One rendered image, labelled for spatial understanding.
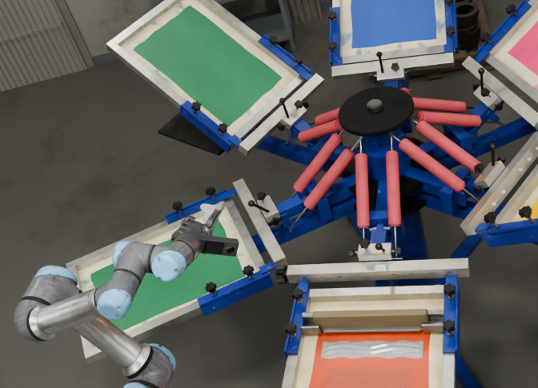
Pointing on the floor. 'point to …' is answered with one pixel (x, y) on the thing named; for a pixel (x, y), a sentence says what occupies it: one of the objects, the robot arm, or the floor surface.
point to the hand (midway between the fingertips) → (219, 224)
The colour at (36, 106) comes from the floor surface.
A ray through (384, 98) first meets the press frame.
